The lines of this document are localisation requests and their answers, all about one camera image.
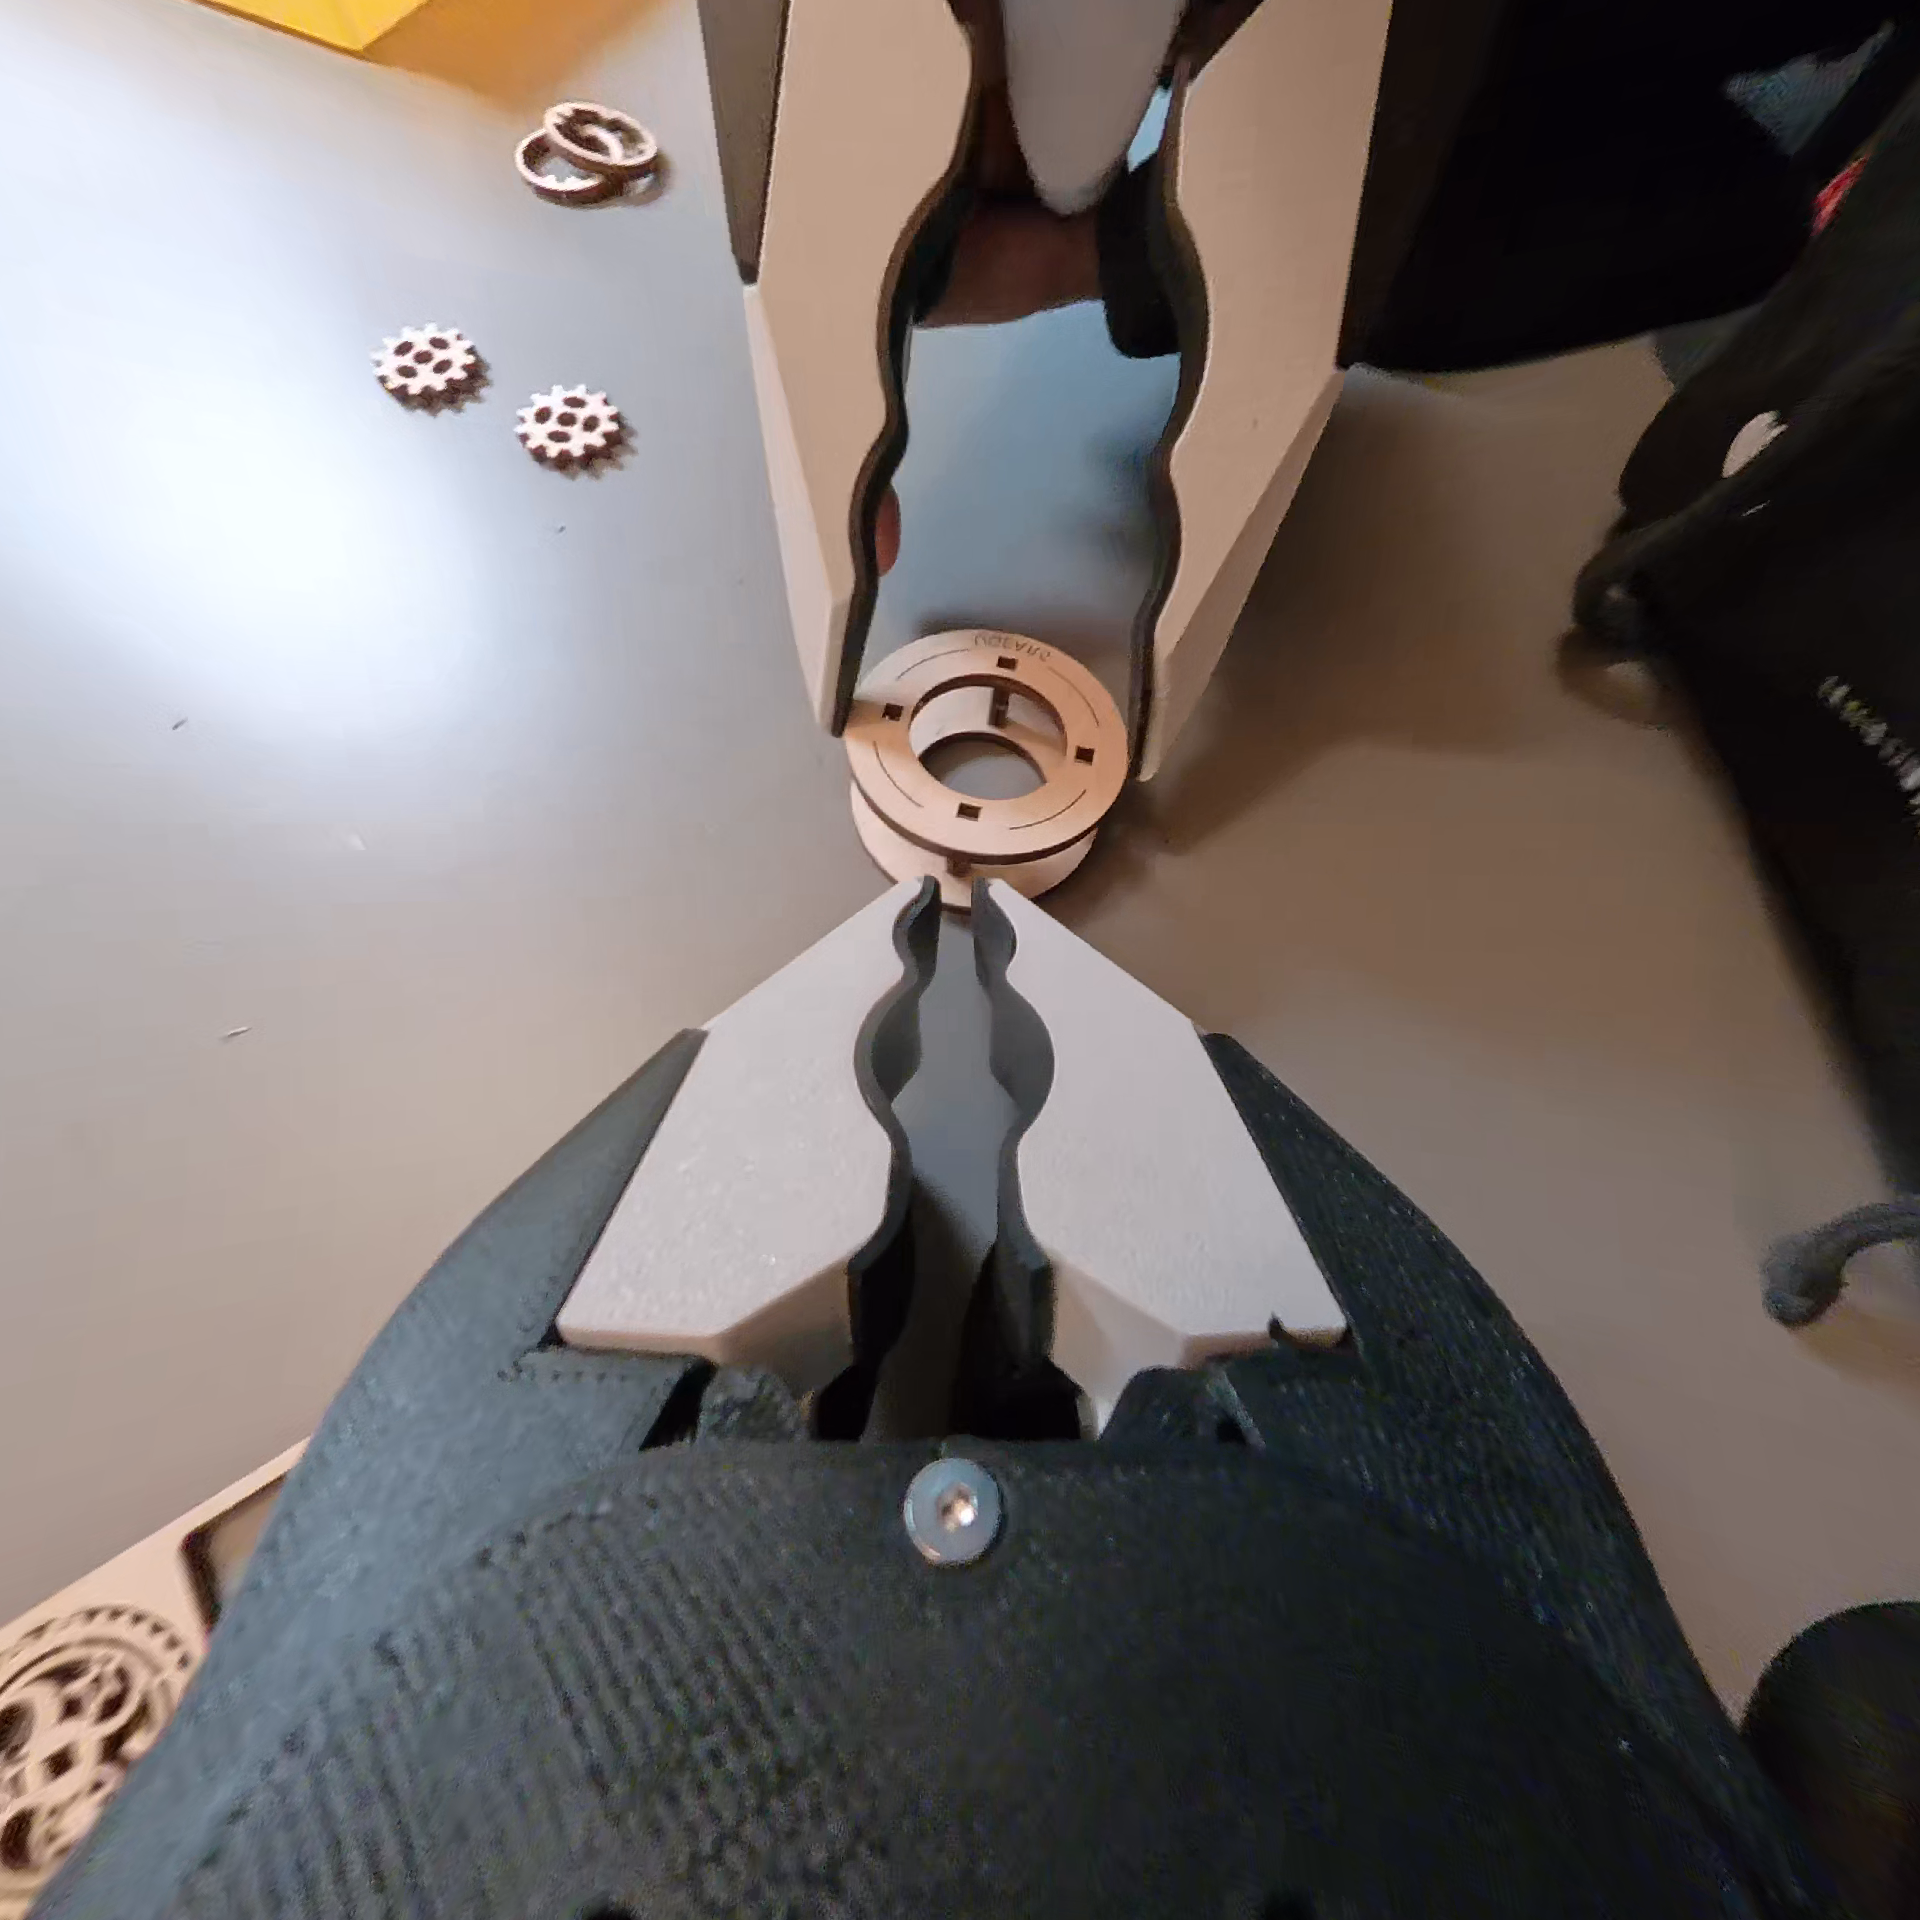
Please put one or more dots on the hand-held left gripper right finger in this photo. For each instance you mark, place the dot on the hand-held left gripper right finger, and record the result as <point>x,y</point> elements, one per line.
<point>1156,1185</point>

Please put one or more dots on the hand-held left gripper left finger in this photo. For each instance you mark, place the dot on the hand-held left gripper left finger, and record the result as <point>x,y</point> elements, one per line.
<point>736,1185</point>

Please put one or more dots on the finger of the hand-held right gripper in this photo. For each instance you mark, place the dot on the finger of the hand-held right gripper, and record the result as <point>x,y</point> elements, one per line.
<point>1276,227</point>
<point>831,302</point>

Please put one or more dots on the wooden spool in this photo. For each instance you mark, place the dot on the wooden spool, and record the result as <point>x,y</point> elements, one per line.
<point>1086,765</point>

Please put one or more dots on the person's right forearm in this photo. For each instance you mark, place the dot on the person's right forearm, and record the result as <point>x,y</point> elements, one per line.
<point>1531,195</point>

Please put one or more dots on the person's left forearm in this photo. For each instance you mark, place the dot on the person's left forearm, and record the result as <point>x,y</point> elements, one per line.
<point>1846,1772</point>

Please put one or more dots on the person's right hand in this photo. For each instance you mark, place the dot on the person's right hand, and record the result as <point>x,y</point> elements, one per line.
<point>1012,270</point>

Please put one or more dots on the wooden gear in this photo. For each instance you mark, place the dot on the wooden gear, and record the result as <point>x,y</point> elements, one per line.
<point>540,452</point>
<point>399,386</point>

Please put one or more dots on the yellow plastic bin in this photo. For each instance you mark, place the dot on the yellow plastic bin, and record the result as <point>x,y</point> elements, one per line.
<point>421,23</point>

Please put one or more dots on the person's black hoodie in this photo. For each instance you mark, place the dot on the person's black hoodie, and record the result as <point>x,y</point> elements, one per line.
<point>1800,602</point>

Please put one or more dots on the laser-cut wooden sheet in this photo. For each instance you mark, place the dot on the laser-cut wooden sheet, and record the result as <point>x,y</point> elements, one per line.
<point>105,1590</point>

